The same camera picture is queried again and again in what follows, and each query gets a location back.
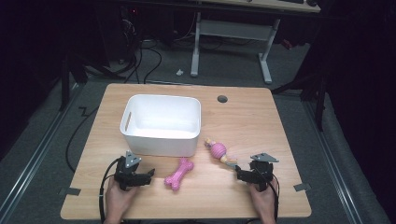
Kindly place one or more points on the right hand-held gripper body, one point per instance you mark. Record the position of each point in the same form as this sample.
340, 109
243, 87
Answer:
261, 174

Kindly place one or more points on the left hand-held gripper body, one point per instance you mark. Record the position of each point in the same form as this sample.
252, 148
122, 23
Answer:
124, 175

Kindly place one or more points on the pink bone chew toy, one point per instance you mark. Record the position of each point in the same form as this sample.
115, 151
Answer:
179, 174

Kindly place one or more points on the white plastic storage bin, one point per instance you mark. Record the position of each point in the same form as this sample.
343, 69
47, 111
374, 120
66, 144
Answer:
162, 118

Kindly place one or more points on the person's right hand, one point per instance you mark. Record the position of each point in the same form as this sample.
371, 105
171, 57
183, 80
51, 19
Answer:
263, 202

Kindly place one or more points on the grey tape piece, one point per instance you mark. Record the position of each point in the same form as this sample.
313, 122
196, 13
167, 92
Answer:
70, 191
302, 187

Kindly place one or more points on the black metal stand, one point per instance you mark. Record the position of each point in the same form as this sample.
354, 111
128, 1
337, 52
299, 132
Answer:
319, 102
64, 84

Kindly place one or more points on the small white floor object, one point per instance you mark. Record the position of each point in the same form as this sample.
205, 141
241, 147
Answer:
179, 72

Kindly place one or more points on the white-framed wooden desk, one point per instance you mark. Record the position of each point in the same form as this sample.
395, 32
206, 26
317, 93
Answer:
233, 29

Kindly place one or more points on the black keyboard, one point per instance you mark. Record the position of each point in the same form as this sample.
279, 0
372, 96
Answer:
291, 1

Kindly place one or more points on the black computer mouse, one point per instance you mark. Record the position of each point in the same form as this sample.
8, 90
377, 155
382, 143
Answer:
312, 2

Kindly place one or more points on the metal floor rail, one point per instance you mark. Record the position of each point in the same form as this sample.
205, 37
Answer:
331, 161
34, 157

